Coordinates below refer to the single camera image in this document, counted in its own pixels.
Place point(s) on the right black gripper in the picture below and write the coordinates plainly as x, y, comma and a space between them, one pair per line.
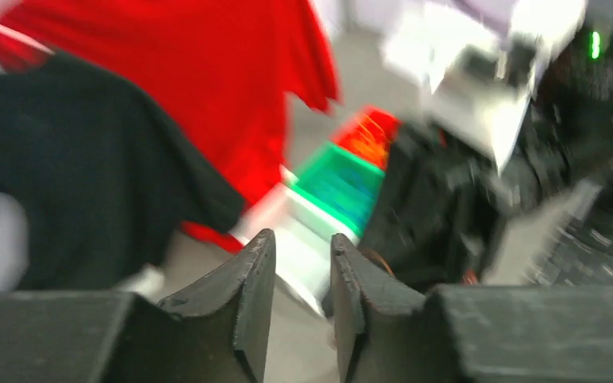
441, 212

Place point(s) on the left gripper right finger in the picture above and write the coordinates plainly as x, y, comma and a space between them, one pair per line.
387, 332

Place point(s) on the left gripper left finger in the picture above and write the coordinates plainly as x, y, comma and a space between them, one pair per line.
214, 330

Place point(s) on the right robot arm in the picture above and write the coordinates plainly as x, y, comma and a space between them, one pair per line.
572, 109

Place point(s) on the green plastic bin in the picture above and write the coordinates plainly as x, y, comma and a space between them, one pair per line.
340, 184

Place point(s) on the red plastic bin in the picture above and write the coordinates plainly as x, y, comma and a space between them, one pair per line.
368, 135

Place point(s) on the white plastic bin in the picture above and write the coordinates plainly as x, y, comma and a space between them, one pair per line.
302, 234

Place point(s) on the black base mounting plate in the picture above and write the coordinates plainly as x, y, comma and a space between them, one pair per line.
581, 255

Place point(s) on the black t-shirt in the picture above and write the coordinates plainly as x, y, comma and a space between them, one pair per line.
104, 175

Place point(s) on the red t-shirt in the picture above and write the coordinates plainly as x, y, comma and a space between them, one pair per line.
220, 70

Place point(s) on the pink clothes hanger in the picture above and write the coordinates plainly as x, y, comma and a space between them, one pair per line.
13, 34

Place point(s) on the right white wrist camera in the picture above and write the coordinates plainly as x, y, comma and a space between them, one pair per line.
476, 74

